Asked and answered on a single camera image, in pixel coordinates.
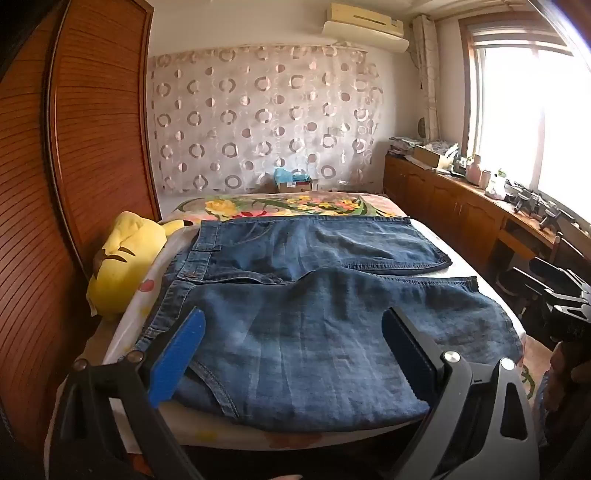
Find cream wall air conditioner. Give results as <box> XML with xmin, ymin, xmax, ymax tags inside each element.
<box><xmin>321</xmin><ymin>2</ymin><xmax>411</xmax><ymax>52</ymax></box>

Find pile of folded cloths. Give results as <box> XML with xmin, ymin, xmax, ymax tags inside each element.
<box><xmin>388</xmin><ymin>136</ymin><xmax>419</xmax><ymax>158</ymax></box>

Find circle-patterned sheer wall curtain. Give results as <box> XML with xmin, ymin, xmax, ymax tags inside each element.
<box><xmin>148</xmin><ymin>44</ymin><xmax>384</xmax><ymax>195</ymax></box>

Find person's denim-clad leg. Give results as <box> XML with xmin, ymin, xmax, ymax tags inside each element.
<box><xmin>536</xmin><ymin>369</ymin><xmax>556</xmax><ymax>418</ymax></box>

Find yellow plush toy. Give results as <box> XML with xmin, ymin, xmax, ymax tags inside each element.
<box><xmin>87</xmin><ymin>211</ymin><xmax>195</xmax><ymax>319</ymax></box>

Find brown wooden slatted wardrobe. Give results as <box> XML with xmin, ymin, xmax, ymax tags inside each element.
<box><xmin>0</xmin><ymin>0</ymin><xmax>162</xmax><ymax>462</ymax></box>

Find person's right hand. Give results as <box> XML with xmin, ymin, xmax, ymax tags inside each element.
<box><xmin>551</xmin><ymin>342</ymin><xmax>591</xmax><ymax>409</ymax></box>

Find pink patterned rug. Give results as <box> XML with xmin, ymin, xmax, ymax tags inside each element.
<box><xmin>521</xmin><ymin>337</ymin><xmax>555</xmax><ymax>402</ymax></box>

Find wood-framed window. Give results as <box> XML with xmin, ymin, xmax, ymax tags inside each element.
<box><xmin>459</xmin><ymin>18</ymin><xmax>591</xmax><ymax>213</ymax></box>

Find green-capped bottle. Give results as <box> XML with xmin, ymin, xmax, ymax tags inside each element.
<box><xmin>487</xmin><ymin>168</ymin><xmax>509</xmax><ymax>199</ymax></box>

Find waste bin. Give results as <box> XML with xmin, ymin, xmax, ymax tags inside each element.
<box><xmin>496</xmin><ymin>272</ymin><xmax>523</xmax><ymax>298</ymax></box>

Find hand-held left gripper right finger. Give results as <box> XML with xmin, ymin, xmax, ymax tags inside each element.
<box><xmin>382</xmin><ymin>305</ymin><xmax>541</xmax><ymax>480</ymax></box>

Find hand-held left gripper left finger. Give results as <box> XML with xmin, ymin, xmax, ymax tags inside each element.
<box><xmin>48</xmin><ymin>308</ymin><xmax>206</xmax><ymax>480</ymax></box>

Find black tripod stand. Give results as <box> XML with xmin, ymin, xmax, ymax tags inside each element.
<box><xmin>538</xmin><ymin>203</ymin><xmax>563</xmax><ymax>232</ymax></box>
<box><xmin>505</xmin><ymin>182</ymin><xmax>541</xmax><ymax>215</ymax></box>

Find blue denim pants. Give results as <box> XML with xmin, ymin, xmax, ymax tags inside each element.
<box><xmin>141</xmin><ymin>216</ymin><xmax>525</xmax><ymax>433</ymax></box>

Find open cardboard box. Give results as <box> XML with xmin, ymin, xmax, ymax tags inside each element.
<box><xmin>412</xmin><ymin>144</ymin><xmax>457</xmax><ymax>169</ymax></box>

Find floral blanket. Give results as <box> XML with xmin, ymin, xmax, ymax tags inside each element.
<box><xmin>164</xmin><ymin>191</ymin><xmax>411</xmax><ymax>227</ymax></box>

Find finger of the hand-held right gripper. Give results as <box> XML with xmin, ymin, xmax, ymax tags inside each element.
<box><xmin>529</xmin><ymin>256</ymin><xmax>591</xmax><ymax>301</ymax></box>

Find blue plastic bag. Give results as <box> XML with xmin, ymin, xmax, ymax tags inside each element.
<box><xmin>273</xmin><ymin>167</ymin><xmax>310</xmax><ymax>183</ymax></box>

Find long wooden cabinet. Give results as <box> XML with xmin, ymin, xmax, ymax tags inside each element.
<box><xmin>383</xmin><ymin>152</ymin><xmax>561</xmax><ymax>278</ymax></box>

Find bed with strawberry sheet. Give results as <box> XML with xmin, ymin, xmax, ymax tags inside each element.
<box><xmin>44</xmin><ymin>217</ymin><xmax>527</xmax><ymax>480</ymax></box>

